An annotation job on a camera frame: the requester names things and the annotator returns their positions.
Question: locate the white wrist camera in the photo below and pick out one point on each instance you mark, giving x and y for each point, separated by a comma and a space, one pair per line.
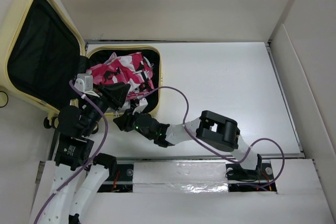
84, 84
140, 106

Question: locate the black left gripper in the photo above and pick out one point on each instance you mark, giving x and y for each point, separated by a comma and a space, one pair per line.
105, 100

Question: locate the pink camouflage shorts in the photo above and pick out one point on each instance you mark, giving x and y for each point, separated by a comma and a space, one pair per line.
133, 69

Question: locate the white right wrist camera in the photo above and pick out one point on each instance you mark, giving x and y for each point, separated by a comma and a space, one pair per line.
140, 106

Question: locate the metal base rail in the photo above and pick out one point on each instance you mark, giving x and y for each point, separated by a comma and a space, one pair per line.
188, 176

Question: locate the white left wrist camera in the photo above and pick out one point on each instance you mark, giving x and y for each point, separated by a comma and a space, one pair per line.
84, 84

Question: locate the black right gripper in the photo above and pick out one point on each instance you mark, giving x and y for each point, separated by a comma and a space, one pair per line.
125, 121

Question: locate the yellow open suitcase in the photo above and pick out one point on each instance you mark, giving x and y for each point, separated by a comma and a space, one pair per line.
41, 51

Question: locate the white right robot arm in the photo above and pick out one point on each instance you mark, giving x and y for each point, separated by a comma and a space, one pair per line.
212, 131

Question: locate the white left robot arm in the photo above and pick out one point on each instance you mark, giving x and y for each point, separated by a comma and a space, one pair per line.
80, 167

